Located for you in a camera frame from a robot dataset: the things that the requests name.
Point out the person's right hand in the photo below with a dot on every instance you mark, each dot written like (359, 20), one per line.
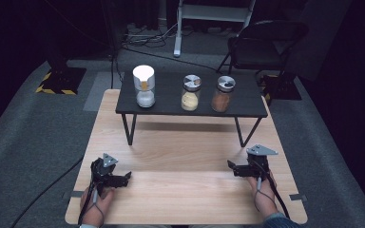
(266, 199)

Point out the yellow spice jar metal lid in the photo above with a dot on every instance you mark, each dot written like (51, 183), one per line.
(190, 99)

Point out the black shelf with metal legs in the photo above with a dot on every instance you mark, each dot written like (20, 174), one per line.
(168, 95)

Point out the grey fabric panel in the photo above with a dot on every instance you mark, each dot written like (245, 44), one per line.
(320, 38)

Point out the grey tape strip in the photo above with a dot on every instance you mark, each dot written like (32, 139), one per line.
(297, 197)
(77, 193)

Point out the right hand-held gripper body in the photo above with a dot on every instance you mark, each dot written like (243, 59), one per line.
(259, 164)

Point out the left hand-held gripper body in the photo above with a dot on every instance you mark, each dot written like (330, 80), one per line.
(103, 172)

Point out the person's left hand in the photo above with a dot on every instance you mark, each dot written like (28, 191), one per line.
(96, 212)

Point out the black striped stand base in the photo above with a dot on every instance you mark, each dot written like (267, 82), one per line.
(65, 80)
(283, 88)

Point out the brown spice jar metal lid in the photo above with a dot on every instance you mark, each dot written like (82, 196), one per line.
(221, 99)

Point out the white metal stand frame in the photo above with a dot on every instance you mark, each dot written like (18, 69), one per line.
(214, 12)

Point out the black folding chair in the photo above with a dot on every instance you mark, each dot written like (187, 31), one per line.
(266, 41)

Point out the white-lidded glass jar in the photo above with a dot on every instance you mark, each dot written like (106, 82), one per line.
(143, 82)

